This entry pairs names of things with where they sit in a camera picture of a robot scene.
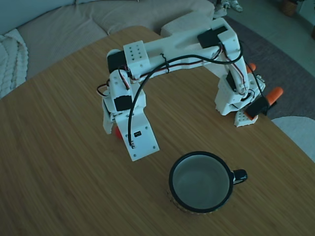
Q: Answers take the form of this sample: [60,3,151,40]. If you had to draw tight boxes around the red plastic bottle cap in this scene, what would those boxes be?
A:
[114,124,125,140]

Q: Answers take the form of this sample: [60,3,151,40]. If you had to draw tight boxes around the grey fabric sofa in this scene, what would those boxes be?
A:
[0,0,215,81]

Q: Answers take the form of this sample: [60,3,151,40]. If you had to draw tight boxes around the beige fabric pouf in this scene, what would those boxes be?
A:
[160,11,216,37]

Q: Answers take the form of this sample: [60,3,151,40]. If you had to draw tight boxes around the white knitted blanket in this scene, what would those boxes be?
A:
[0,28,29,99]

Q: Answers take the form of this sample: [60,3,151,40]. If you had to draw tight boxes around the white mug with black rim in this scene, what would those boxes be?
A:
[168,151,248,214]

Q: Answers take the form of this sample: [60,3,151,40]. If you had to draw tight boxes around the white shoe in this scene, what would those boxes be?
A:
[213,0,227,13]
[228,0,244,12]

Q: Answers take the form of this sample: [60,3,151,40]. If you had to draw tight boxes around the orange and black clamp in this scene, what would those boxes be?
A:
[246,86,284,119]

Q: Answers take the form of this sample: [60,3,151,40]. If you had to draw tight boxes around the dark grey rug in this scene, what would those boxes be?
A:
[221,14,315,121]

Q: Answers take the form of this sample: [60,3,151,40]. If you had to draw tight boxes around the brown woven basket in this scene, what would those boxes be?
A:
[280,0,300,17]

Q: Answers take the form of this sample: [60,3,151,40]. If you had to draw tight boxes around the black camera cable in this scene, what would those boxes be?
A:
[126,41,270,149]

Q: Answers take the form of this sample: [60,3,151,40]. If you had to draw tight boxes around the flat white camera plate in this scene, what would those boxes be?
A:
[114,108,160,162]

